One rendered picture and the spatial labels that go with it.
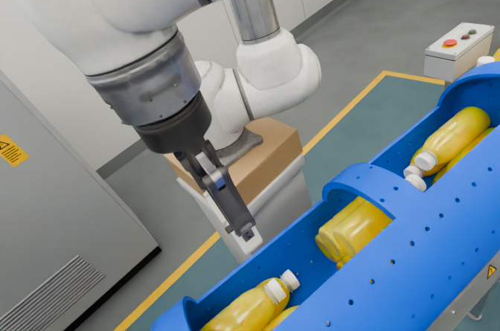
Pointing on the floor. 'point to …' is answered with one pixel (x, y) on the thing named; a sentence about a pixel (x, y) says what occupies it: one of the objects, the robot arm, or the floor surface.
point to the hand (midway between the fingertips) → (234, 219)
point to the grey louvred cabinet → (57, 226)
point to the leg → (481, 304)
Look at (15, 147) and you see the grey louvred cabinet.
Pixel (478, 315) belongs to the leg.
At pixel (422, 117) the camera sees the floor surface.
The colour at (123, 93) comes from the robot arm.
